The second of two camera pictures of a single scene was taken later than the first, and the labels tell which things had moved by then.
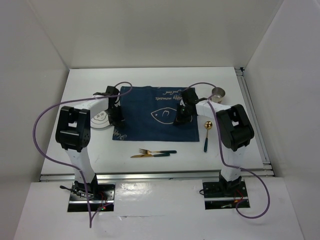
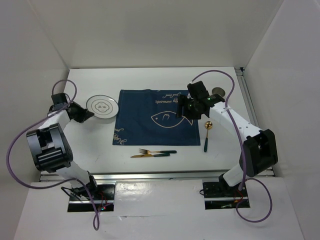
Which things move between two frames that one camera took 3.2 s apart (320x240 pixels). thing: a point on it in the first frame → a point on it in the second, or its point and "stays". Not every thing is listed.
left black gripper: (117, 121) → (84, 114)
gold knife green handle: (149, 155) stays
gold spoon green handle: (208, 125) stays
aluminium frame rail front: (246, 175) stays
